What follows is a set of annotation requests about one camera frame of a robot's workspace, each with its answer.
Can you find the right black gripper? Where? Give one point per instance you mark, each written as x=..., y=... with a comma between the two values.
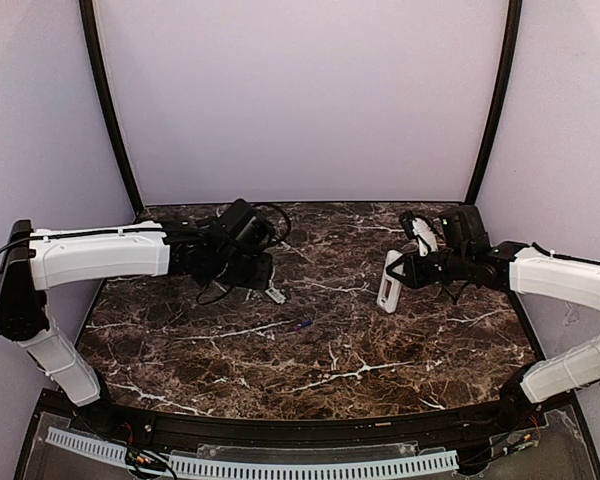
x=410, y=270

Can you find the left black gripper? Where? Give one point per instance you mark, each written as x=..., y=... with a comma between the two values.
x=259, y=270

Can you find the white remote control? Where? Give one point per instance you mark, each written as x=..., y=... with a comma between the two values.
x=388, y=293

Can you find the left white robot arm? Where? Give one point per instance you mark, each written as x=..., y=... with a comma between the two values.
x=231, y=249

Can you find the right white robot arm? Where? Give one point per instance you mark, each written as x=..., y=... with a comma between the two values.
x=459, y=250

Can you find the black front rail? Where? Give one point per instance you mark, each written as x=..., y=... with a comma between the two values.
x=457, y=427

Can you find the left grey cable duct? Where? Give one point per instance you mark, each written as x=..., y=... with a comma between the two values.
x=88, y=447

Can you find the right black frame post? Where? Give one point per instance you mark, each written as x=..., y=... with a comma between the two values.
x=506, y=59

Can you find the black frame post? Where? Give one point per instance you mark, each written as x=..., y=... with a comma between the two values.
x=108, y=110
x=506, y=59

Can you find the left black frame post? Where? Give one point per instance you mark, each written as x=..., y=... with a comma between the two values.
x=108, y=110

